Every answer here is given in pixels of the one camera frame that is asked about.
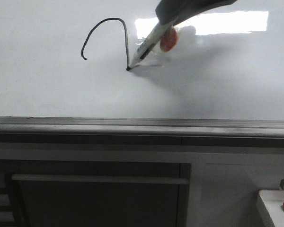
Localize red round whiteboard magnet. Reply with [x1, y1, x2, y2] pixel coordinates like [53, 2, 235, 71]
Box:
[160, 27, 178, 52]

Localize white black whiteboard marker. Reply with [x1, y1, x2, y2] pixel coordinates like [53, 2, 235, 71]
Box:
[126, 19, 176, 71]

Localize white whiteboard with aluminium frame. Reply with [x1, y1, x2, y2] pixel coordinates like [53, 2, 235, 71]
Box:
[0, 0, 284, 138]

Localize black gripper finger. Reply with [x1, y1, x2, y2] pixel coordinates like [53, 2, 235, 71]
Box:
[155, 0, 236, 25]

